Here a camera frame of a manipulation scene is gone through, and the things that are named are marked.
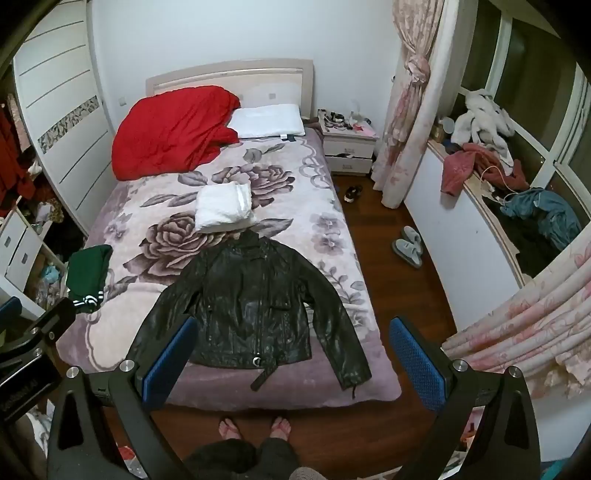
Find white nightstand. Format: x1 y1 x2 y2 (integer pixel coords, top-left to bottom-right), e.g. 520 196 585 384
318 119 380 176

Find white bed headboard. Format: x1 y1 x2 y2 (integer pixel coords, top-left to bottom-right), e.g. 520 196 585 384
145 58 316 121

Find person's foot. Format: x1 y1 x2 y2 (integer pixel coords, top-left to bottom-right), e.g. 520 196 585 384
270 416 292 442
219 417 242 447

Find white cable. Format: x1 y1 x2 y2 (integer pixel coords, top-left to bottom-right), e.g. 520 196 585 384
480 165 519 205

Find white drawer unit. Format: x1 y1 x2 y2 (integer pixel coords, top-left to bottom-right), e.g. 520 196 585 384
0 209 66 320

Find tied pink floral curtain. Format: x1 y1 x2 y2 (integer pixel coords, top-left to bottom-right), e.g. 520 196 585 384
372 0 447 209

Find white window bench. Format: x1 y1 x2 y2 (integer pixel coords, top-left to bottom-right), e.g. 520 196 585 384
403 137 532 334

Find person's right foot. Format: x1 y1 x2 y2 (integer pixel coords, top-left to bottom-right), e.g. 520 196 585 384
270 416 292 442

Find dark cloth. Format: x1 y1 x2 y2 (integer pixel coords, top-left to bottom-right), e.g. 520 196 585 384
488 198 557 278

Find white wardrobe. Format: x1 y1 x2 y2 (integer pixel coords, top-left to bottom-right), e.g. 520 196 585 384
13 0 117 237

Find green garment with striped cuffs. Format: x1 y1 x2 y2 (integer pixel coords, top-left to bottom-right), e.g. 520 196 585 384
66 244 114 315

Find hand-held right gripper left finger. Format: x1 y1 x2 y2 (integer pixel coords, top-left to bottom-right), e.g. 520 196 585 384
46 316 200 480

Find folded white fluffy cloth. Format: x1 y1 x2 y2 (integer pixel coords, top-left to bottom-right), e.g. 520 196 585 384
194 181 258 234

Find loose pink floral curtain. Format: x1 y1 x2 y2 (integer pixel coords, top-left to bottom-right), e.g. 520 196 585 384
441 240 591 398

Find black and white nightstand clutter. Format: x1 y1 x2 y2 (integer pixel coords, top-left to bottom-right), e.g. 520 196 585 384
318 109 347 129

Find pink red garment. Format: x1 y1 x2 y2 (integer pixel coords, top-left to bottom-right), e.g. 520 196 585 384
440 143 530 197

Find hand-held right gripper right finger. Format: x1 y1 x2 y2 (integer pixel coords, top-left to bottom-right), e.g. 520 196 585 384
389 317 542 480

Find red duvet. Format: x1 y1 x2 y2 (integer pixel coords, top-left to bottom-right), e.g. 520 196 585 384
112 85 241 182

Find white fluffy garment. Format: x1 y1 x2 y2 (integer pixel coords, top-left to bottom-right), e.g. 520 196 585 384
451 88 516 162

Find teal garment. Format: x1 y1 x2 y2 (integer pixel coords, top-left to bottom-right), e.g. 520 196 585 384
500 186 583 251

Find floral bed blanket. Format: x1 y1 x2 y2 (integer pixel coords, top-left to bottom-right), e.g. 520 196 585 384
69 127 402 411

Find black leather jacket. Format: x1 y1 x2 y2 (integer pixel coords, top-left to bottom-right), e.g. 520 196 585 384
126 229 372 398

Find person's left foot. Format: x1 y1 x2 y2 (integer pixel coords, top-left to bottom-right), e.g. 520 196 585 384
219 417 242 447

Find white pillow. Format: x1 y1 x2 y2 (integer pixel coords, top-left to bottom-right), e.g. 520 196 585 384
228 104 307 140

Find hanging red clothes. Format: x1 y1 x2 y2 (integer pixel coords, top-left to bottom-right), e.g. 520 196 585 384
0 93 38 205

